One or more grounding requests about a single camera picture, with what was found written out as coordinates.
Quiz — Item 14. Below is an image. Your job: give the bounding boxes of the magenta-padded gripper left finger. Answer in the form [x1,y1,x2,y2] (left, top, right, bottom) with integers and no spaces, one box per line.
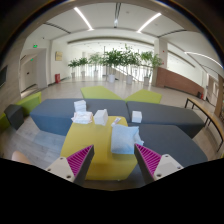
[45,144,95,187]

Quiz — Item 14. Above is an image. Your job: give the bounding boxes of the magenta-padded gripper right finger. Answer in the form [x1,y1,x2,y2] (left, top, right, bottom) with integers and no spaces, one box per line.
[134,143,184,185]

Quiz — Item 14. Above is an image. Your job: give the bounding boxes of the light blue towel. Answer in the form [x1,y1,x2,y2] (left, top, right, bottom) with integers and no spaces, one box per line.
[110,123,145,155]

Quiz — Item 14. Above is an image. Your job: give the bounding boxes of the blue-grey upholstered bench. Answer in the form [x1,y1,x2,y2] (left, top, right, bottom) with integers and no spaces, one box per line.
[126,123,209,188]
[126,100,205,139]
[29,98,131,137]

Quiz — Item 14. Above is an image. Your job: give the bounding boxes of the white cube box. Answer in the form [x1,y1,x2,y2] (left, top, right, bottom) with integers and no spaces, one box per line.
[131,110,143,124]

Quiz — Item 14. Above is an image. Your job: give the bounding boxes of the white tissue box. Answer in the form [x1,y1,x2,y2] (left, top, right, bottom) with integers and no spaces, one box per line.
[93,108,109,127]

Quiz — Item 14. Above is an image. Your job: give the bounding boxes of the small white tube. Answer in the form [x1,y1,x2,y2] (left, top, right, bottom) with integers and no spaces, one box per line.
[110,116,122,128]

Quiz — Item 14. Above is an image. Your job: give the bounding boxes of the stack of white tissue packs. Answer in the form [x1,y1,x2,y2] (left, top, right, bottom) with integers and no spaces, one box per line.
[73,99,87,113]

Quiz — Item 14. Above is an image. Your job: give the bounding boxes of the green upholstered bench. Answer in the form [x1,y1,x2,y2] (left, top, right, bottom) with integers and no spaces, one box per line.
[124,88,163,105]
[80,85,125,101]
[0,91,43,133]

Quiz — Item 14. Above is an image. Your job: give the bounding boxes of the dark grey cube seat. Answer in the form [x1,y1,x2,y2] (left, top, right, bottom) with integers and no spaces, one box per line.
[3,103,25,130]

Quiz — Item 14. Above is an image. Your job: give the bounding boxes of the row of potted plants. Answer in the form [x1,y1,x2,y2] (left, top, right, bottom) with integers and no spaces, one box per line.
[67,44,164,86]

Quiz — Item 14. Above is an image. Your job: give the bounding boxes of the ceiling strip lights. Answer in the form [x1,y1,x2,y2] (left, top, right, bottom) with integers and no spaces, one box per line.
[73,6,223,69]

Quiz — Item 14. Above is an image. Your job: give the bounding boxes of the wooden bench with black frame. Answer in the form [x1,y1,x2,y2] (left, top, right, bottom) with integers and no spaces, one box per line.
[184,97,224,153]

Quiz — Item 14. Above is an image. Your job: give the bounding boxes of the yellowish wall picture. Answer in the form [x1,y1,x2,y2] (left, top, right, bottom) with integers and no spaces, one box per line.
[54,51,64,62]

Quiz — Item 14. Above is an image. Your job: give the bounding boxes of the black wall screen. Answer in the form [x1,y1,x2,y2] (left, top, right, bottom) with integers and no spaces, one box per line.
[0,65,8,88]

